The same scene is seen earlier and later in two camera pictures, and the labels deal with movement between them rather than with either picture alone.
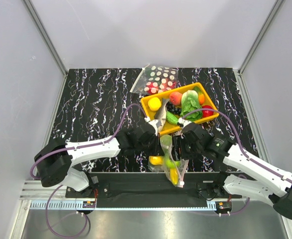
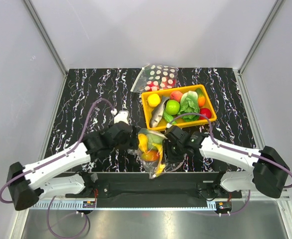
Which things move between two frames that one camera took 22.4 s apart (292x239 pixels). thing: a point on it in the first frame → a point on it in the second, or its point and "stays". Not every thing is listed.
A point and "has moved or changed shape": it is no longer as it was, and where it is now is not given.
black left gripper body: (154, 149) → (129, 143)
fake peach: (175, 97) stays
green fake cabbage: (189, 103) stays
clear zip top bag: (174, 168) has moved or changed shape
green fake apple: (172, 164) → (172, 107)
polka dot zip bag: (156, 79) stays
